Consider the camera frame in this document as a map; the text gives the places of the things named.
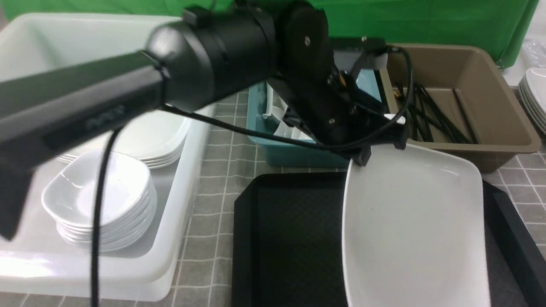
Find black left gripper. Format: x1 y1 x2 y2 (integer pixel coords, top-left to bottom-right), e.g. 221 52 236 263
269 37 410 166

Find large white square plate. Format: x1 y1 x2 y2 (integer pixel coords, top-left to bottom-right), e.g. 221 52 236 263
342 145 491 307

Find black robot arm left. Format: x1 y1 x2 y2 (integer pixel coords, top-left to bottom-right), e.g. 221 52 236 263
1 0 409 240

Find white spoons pile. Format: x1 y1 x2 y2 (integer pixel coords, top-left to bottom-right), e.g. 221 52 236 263
261 84 314 142

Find teal plastic bin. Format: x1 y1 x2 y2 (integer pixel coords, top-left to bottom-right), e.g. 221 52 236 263
246 70 387 168

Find black chopsticks in bin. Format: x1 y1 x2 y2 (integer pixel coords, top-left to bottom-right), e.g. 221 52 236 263
407 82 479 145

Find black serving tray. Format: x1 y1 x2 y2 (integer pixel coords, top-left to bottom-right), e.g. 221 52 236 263
230 172 546 307

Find brown plastic bin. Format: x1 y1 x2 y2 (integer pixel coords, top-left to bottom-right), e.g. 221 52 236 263
402 43 542 174

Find stack of white square plates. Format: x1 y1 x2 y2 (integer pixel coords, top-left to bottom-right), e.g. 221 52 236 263
55 115 192 170

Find green cloth backdrop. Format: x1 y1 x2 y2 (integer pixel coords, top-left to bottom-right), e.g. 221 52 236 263
1 0 539 68

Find white plates stack right edge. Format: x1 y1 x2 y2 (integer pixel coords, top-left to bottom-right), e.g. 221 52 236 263
518 67 546 134

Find grey checked tablecloth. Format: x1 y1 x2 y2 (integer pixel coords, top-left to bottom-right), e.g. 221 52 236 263
0 92 546 307

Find stack of white bowls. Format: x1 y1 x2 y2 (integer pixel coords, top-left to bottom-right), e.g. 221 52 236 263
41 150 157 252

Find large white plastic tub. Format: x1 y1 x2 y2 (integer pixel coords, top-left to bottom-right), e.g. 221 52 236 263
0 13 210 301

